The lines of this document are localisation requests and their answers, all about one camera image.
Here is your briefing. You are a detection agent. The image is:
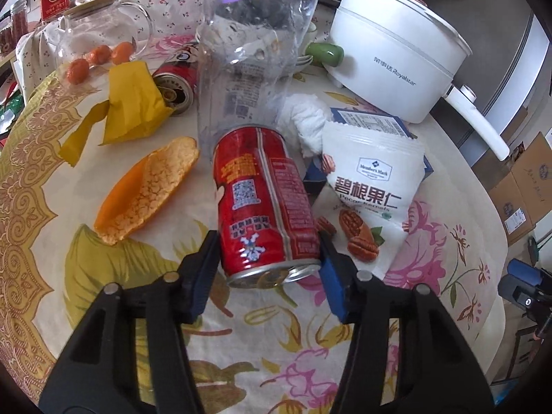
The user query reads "clear plastic water bottle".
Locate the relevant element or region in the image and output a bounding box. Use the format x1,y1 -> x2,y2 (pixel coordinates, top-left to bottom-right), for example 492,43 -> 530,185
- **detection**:
197,0 -> 318,158

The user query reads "white bowl with squash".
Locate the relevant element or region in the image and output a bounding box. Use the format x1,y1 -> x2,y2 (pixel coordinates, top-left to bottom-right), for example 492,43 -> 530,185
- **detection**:
294,22 -> 345,73

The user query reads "glass jar with cork lid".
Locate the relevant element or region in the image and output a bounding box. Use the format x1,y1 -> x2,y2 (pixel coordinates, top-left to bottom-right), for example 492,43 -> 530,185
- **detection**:
55,0 -> 154,69

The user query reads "white electric cooking pot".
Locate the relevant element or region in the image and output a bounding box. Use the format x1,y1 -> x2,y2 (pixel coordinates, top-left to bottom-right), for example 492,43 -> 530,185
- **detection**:
327,0 -> 510,161

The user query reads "cardboard box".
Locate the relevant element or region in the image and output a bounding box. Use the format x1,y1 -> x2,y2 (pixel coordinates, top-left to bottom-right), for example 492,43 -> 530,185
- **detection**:
489,173 -> 535,246
512,133 -> 552,224

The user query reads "grey refrigerator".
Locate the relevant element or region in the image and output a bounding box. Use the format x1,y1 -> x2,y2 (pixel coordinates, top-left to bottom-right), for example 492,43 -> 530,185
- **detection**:
423,0 -> 549,135

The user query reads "small orange tangerine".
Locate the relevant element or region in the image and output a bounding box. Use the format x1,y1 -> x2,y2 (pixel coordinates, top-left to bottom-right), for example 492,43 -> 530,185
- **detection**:
67,58 -> 90,85

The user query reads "lower cardboard box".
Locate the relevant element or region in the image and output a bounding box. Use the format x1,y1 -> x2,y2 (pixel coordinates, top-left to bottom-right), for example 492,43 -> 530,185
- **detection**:
489,173 -> 535,246

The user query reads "floral tablecloth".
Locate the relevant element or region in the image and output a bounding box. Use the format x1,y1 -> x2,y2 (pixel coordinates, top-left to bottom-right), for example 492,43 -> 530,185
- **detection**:
1,0 -> 507,413

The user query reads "yellow wrapper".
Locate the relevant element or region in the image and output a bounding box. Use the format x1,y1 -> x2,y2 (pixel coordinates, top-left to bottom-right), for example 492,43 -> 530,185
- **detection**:
59,61 -> 173,166

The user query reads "white nut snack packet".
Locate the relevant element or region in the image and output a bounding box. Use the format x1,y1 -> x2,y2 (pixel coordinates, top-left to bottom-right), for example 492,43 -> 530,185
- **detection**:
310,119 -> 427,282

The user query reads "upper cardboard box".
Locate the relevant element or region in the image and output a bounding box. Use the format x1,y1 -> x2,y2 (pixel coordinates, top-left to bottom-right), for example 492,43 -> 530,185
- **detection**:
512,133 -> 552,224

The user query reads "white tissue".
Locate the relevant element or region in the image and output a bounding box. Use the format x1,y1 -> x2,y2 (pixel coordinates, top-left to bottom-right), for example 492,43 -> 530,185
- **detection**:
276,93 -> 332,158

